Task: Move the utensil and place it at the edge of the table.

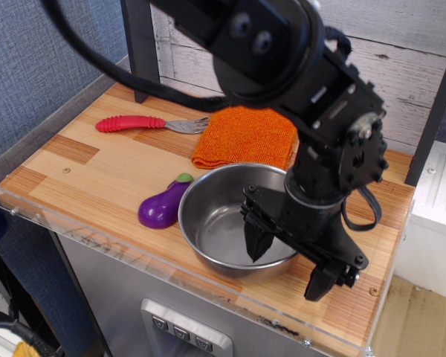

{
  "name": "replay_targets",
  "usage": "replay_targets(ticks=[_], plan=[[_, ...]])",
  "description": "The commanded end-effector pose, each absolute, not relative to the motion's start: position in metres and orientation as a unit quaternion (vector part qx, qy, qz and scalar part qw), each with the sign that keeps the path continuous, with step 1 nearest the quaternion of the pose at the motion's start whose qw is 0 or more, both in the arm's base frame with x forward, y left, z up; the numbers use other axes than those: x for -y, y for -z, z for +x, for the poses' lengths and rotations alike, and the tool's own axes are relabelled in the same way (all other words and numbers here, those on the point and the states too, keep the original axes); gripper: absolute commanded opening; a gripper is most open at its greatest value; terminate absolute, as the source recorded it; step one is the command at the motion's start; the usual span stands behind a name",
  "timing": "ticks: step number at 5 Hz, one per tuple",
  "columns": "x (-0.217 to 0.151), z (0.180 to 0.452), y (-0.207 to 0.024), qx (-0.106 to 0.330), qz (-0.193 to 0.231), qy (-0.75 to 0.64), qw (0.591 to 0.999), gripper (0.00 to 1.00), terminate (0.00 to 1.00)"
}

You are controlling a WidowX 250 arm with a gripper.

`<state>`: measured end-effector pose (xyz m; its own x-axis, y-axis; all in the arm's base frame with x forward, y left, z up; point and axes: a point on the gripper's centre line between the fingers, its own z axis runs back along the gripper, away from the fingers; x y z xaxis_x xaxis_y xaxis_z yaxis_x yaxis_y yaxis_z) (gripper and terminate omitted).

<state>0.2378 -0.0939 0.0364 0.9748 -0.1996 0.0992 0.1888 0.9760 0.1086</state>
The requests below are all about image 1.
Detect white toy sink unit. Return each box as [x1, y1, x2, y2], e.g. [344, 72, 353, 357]
[394, 141, 446, 297]

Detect silver metal bowl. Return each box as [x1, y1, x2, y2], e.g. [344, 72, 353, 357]
[178, 163, 298, 283]

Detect clear acrylic edge guard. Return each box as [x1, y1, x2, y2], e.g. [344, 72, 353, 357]
[0, 171, 414, 356]

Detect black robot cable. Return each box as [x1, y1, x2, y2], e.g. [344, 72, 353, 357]
[40, 0, 231, 112]

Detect dark left vertical post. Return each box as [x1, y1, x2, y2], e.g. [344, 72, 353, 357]
[120, 0, 161, 84]

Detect stainless toy fridge cabinet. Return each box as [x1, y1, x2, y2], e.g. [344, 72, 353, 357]
[54, 232, 322, 356]

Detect orange folded cloth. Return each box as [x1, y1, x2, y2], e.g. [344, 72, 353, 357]
[191, 106, 297, 169]

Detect red handled metal fork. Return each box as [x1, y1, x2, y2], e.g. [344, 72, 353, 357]
[95, 115, 210, 135]

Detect dark vertical post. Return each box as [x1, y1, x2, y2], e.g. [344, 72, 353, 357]
[120, 0, 161, 84]
[404, 68, 446, 187]

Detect dark right vertical post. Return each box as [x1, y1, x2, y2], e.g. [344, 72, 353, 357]
[404, 68, 446, 187]

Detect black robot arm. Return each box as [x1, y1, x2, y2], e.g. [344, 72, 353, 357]
[155, 1, 388, 301]

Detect purple toy eggplant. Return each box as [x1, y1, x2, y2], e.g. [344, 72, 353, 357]
[138, 173, 194, 229]

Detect silver dispenser button panel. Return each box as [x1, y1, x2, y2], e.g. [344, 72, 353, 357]
[140, 298, 234, 356]

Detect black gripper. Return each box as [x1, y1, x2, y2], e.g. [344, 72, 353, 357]
[242, 184, 369, 301]

